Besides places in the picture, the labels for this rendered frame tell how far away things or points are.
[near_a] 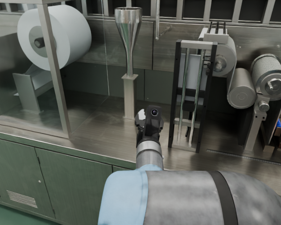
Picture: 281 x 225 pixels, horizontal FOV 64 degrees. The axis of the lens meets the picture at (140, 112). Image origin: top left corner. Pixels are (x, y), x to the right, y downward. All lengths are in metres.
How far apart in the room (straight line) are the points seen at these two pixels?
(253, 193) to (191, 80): 0.80
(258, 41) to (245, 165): 0.67
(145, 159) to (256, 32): 1.03
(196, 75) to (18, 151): 1.13
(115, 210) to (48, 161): 1.24
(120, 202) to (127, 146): 0.97
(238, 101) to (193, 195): 0.96
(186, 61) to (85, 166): 0.78
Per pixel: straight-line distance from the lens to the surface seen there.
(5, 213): 2.32
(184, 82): 1.02
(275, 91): 1.16
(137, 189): 0.25
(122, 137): 1.27
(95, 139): 1.27
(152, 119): 0.69
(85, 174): 1.38
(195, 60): 1.01
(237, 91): 1.17
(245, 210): 0.27
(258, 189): 0.29
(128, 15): 1.19
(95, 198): 1.50
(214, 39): 1.06
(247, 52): 1.44
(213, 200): 0.26
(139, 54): 1.52
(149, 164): 0.59
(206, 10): 1.41
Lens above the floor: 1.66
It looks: 30 degrees down
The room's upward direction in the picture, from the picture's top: straight up
